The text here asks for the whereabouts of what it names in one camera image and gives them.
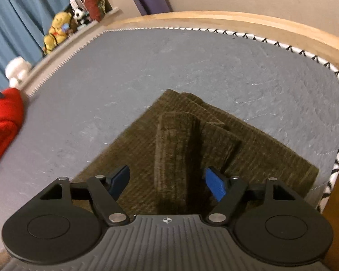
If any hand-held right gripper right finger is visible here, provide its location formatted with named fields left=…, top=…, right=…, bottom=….
left=205, top=167, right=298, bottom=226

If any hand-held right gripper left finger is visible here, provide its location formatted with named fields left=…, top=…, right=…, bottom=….
left=40, top=165, right=131, bottom=227

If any grey mattress with zigzag trim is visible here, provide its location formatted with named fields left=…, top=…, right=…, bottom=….
left=0, top=28, right=339, bottom=253

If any red cloth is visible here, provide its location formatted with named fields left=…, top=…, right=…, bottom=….
left=0, top=87, right=25, bottom=175

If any white plush toy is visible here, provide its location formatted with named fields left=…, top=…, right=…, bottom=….
left=5, top=57, right=32, bottom=89

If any yellow plush bear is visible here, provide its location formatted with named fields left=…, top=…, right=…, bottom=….
left=42, top=11, right=73, bottom=55

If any panda plush toy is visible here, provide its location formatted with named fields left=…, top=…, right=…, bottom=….
left=73, top=6, right=91, bottom=25

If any blue curtain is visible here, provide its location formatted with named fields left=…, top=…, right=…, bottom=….
left=0, top=0, right=87, bottom=92

